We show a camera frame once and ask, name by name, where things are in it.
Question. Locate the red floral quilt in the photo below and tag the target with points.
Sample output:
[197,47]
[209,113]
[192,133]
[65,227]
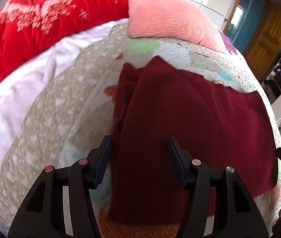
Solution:
[29,27]

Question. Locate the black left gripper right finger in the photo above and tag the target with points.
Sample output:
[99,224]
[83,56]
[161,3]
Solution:
[236,214]

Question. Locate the pink corduroy pillow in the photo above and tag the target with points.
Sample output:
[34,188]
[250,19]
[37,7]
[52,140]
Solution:
[179,19]

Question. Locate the white blanket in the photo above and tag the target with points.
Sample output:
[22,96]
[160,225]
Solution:
[19,90]

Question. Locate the heart patterned bedspread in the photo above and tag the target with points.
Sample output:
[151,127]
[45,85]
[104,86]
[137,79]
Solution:
[74,112]

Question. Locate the dark red garment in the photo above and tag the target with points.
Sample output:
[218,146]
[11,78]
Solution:
[217,125]

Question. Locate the wooden door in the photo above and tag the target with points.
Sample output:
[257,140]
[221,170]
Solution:
[265,44]

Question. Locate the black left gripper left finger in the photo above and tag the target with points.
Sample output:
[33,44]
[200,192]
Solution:
[41,213]

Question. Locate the purple pillow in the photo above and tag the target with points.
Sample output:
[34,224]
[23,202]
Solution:
[227,43]

